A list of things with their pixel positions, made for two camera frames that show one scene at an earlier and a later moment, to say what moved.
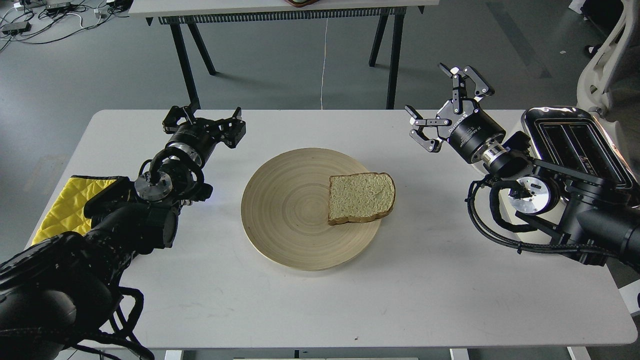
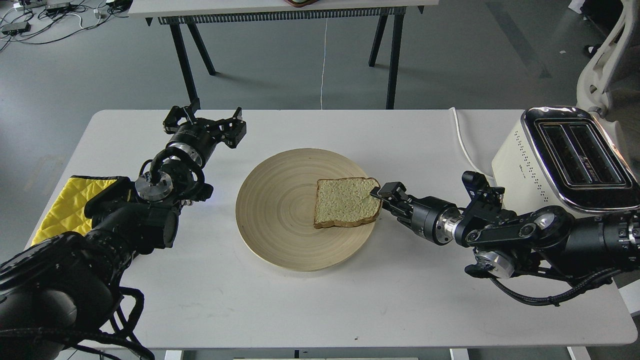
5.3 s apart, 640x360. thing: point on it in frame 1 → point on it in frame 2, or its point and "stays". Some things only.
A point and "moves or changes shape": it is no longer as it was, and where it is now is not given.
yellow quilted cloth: x=67 y=214 stays
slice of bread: x=357 y=197 moves or changes shape
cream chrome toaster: x=570 y=137 stays
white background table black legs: x=181 y=14 stays
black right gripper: x=469 y=126 → x=433 y=219
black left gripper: x=203 y=134 stays
